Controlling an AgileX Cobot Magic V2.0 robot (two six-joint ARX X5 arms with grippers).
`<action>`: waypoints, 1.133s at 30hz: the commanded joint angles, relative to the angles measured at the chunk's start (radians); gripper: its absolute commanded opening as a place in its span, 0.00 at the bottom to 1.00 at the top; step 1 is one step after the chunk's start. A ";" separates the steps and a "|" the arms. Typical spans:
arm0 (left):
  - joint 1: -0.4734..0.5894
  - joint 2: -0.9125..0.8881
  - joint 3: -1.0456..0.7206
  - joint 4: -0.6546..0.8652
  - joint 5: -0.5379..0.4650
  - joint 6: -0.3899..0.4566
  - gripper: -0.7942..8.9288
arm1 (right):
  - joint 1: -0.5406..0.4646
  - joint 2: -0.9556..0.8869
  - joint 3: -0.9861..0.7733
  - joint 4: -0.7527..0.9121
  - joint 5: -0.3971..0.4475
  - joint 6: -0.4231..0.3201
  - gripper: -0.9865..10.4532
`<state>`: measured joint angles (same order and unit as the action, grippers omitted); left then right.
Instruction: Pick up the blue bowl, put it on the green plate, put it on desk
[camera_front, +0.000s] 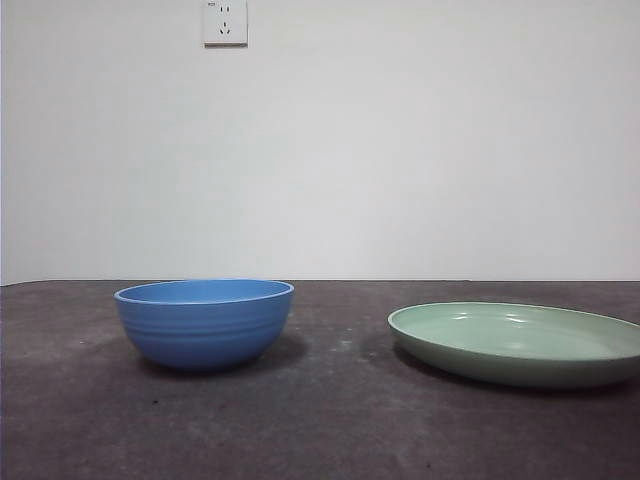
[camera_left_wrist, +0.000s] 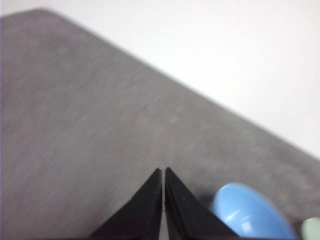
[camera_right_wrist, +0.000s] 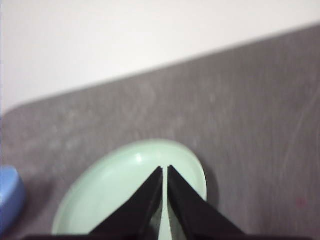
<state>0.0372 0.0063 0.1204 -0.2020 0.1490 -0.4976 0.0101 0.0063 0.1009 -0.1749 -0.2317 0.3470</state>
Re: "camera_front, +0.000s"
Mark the blue ribbed bowl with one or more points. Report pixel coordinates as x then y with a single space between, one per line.
200 335

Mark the green shallow plate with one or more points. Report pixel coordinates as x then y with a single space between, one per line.
500 370

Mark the white wall power socket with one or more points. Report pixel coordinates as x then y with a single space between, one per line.
225 25

